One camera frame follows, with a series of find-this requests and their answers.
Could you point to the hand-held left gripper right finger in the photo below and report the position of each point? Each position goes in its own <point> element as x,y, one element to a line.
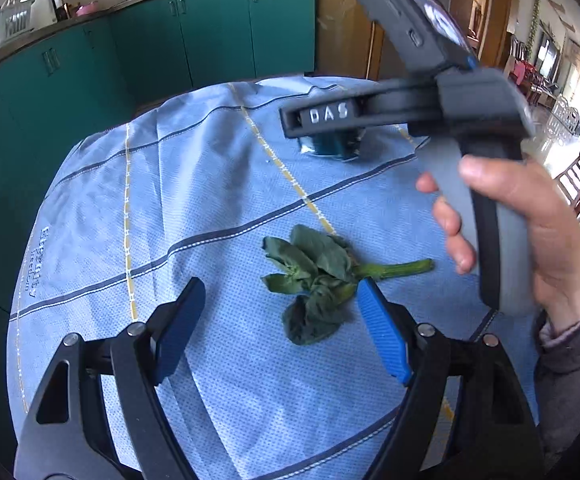
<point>385,335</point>

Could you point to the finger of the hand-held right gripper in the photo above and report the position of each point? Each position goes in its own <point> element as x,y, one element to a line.
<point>330,115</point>

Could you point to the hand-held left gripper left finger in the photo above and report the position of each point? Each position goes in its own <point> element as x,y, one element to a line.
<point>180,330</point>

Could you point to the dark green foil wrapper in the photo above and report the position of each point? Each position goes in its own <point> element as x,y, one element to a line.
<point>327,146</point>

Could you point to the wilted green vegetable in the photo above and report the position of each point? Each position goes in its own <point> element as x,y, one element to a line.
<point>320,265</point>

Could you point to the person's right forearm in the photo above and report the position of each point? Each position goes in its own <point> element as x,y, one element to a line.
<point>575,370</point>

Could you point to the person's right hand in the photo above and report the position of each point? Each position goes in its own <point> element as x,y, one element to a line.
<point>555,250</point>

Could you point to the red cloth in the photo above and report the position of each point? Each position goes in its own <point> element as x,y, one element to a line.
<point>525,69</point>

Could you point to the wooden framed glass door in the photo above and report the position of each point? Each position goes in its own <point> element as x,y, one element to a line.
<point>345,45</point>

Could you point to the blue checked tablecloth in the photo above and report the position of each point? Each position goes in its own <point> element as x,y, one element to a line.
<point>195,200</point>

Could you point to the teal base cabinets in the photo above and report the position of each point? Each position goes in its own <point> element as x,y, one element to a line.
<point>145,50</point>

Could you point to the pink container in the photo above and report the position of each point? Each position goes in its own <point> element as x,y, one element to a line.
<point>86,9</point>

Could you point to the white countertop appliance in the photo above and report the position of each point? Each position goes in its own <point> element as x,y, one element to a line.
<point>45,0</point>

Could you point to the white dish rack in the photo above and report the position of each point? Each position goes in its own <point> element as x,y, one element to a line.
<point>0,30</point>

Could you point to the green wall garland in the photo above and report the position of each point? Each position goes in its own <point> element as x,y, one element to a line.
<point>534,20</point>

